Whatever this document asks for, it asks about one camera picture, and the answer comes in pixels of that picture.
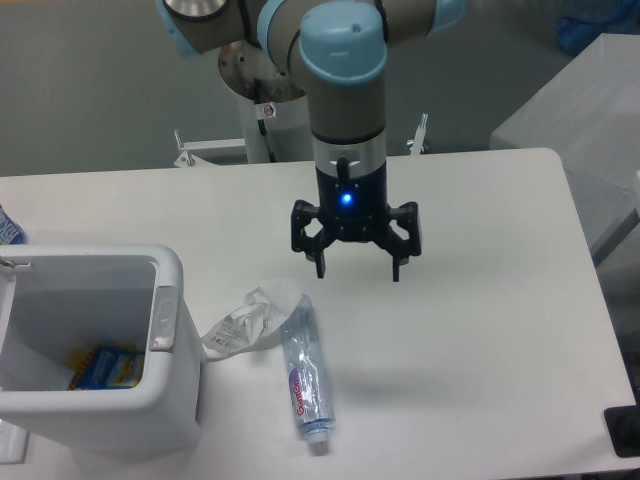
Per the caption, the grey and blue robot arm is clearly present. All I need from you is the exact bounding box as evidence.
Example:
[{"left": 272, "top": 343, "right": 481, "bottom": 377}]
[{"left": 157, "top": 1, "right": 466, "bottom": 274}]

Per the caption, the blue plastic bag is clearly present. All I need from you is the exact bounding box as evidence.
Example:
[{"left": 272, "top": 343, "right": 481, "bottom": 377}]
[{"left": 554, "top": 1, "right": 639, "bottom": 57}]

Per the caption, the white mounting bracket left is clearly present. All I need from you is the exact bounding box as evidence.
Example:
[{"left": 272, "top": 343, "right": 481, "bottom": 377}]
[{"left": 173, "top": 129, "right": 248, "bottom": 168}]

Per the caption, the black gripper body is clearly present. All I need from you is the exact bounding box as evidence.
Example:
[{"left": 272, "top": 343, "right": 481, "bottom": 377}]
[{"left": 316, "top": 164, "right": 390, "bottom": 241}]

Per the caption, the grey covered box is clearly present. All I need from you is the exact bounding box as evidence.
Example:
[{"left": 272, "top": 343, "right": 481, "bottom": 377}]
[{"left": 490, "top": 34, "right": 639, "bottom": 261}]

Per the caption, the black device at edge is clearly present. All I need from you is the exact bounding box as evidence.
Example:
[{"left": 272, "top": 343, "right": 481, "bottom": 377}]
[{"left": 604, "top": 405, "right": 639, "bottom": 458}]

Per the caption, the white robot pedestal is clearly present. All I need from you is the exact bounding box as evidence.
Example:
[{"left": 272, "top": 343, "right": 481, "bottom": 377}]
[{"left": 218, "top": 40, "right": 313, "bottom": 163}]

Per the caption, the blue yellow snack wrapper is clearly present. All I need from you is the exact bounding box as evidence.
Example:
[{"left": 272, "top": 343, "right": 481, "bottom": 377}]
[{"left": 67, "top": 345, "right": 145, "bottom": 391}]

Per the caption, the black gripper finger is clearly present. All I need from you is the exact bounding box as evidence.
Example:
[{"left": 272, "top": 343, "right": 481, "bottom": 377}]
[
  {"left": 377, "top": 201, "right": 422, "bottom": 282},
  {"left": 291, "top": 200, "right": 336, "bottom": 278}
]

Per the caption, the white trash can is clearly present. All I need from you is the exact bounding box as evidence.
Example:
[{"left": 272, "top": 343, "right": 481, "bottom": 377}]
[{"left": 1, "top": 245, "right": 204, "bottom": 453}]

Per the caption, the crushed clear plastic bottle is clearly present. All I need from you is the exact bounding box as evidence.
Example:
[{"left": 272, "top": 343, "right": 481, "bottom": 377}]
[{"left": 280, "top": 294, "right": 335, "bottom": 456}]

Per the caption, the metal clamp bolt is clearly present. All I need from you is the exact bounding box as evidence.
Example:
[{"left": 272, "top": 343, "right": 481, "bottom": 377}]
[{"left": 406, "top": 112, "right": 430, "bottom": 156}]

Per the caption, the clear plastic bag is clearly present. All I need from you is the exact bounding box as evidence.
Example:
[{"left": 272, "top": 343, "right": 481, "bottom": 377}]
[{"left": 201, "top": 278, "right": 303, "bottom": 361}]

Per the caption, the black pedestal cable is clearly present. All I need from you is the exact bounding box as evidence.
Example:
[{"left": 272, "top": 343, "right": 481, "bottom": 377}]
[{"left": 252, "top": 77, "right": 277, "bottom": 164}]

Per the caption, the blue white packet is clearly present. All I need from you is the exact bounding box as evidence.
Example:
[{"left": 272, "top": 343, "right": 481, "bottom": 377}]
[{"left": 0, "top": 207, "right": 28, "bottom": 245}]

